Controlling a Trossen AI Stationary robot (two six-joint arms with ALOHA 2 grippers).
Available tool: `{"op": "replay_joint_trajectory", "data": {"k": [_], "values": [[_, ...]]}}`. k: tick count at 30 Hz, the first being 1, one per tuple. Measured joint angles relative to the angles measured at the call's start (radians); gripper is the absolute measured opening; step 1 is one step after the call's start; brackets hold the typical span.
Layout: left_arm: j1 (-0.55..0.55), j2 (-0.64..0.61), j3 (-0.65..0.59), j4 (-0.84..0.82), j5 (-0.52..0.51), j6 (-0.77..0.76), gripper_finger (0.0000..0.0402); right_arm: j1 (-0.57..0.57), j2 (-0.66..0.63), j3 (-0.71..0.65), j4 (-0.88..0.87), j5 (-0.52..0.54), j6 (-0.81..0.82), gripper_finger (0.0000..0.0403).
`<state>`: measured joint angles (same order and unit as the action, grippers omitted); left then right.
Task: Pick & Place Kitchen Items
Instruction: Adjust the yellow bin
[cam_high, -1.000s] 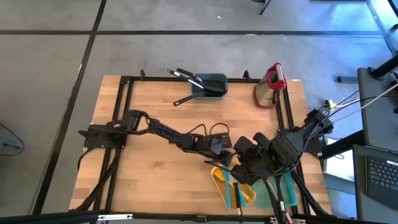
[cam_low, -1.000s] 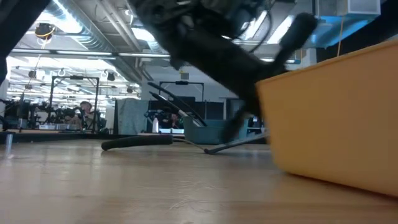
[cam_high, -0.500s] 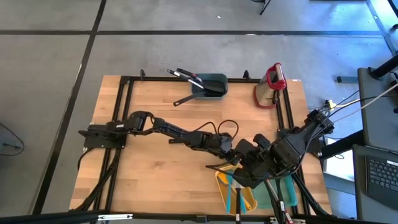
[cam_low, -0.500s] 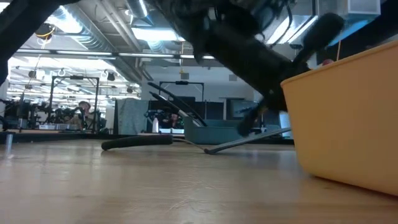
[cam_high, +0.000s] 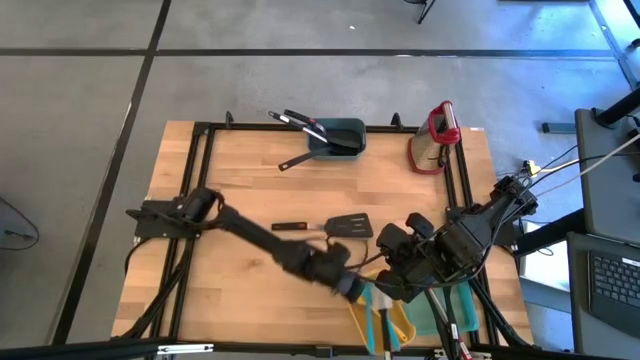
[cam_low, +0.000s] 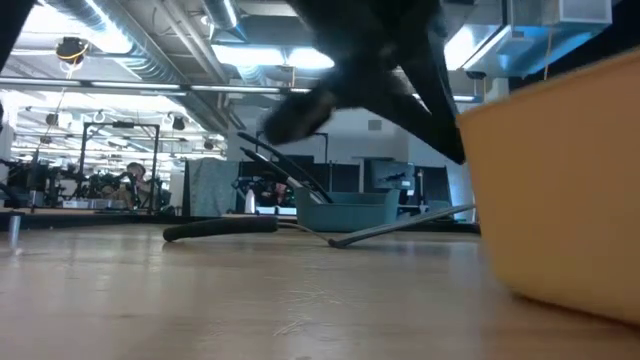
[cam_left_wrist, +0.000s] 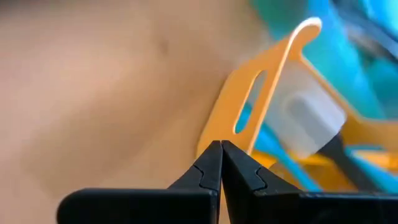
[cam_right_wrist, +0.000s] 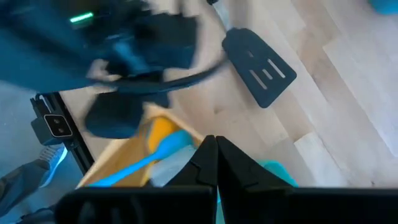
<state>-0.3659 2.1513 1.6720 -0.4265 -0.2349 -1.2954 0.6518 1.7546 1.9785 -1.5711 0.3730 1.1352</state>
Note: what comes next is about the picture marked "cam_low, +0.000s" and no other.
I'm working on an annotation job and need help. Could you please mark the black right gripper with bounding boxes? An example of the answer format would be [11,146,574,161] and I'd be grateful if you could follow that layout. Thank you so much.
[262,0,467,166]

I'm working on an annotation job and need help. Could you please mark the thin black slotted spatula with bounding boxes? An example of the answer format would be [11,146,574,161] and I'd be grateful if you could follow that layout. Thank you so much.
[237,130,335,205]

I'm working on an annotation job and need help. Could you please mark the black turner steel shaft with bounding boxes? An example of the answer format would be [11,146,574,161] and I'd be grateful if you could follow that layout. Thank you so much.
[239,147,324,205]

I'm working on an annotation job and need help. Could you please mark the slotted black turner red-dot handle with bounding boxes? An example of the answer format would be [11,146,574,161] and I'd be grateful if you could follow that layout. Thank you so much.
[162,203,477,250]

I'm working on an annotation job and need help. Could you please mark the orange plastic bin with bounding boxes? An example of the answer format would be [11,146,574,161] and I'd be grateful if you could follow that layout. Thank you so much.
[457,49,640,326]

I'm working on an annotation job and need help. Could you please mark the black computer monitor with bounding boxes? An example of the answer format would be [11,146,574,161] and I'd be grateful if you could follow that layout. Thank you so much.
[369,159,416,191]

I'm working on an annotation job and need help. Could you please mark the grey-blue plastic bin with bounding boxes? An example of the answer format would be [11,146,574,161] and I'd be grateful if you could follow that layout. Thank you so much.
[294,188,402,233]

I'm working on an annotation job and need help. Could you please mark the person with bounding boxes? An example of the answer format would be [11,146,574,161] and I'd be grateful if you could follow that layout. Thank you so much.
[119,162,151,211]

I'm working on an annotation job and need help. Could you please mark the silver ceiling duct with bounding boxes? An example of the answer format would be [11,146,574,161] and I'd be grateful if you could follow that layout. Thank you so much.
[29,0,241,131]

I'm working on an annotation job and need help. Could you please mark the yellow cable reel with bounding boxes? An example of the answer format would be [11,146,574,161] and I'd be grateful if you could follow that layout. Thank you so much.
[53,35,92,65]

